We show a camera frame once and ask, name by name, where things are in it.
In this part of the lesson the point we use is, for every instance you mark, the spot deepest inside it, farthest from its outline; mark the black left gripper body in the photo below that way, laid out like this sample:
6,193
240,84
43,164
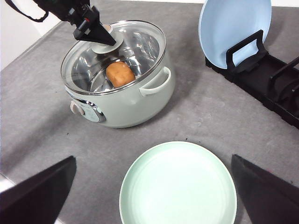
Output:
75,12

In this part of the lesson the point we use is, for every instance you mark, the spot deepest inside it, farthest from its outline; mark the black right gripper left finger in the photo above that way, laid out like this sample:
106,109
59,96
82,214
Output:
40,198

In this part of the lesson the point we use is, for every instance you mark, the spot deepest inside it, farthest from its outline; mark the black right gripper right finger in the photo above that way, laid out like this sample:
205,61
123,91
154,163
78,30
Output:
267,200

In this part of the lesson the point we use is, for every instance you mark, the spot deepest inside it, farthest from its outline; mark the glass steamer lid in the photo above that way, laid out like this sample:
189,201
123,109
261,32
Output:
93,68

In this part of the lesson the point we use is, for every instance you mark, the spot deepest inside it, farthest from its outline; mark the brown potato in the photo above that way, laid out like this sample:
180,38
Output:
119,73

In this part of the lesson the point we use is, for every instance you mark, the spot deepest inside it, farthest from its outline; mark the green plate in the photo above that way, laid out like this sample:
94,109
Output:
181,182

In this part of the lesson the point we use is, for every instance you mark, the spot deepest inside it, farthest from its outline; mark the green electric steamer pot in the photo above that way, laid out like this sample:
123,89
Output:
138,104

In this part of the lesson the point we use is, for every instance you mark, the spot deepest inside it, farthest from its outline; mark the blue plate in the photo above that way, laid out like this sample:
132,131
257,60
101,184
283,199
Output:
224,24

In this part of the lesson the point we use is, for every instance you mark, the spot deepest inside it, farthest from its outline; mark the black plate rack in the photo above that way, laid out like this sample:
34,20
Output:
275,81

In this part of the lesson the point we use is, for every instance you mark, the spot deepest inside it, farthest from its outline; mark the black cable loop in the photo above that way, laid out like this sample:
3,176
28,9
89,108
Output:
38,20

